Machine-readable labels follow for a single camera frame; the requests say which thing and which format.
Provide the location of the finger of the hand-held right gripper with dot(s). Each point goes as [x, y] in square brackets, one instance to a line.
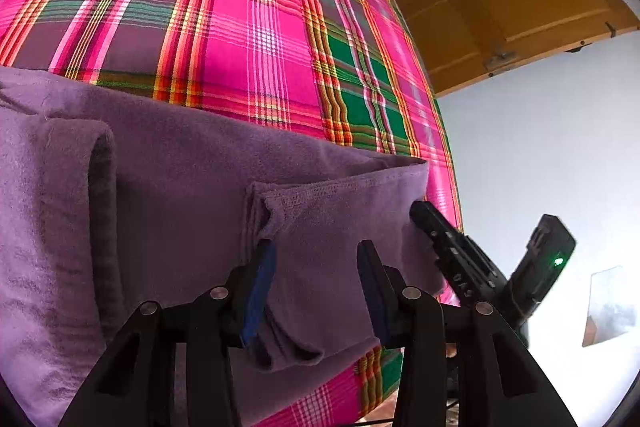
[450, 242]

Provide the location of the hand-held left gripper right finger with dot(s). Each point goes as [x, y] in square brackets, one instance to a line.
[372, 297]

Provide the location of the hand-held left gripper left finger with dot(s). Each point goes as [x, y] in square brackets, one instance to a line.
[260, 297]

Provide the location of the purple knit garment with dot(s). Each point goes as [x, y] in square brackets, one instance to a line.
[175, 207]

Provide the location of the wooden door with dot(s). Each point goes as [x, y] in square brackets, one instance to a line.
[525, 7]

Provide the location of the pink green plaid cloth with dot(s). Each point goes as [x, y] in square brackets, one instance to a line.
[250, 32]

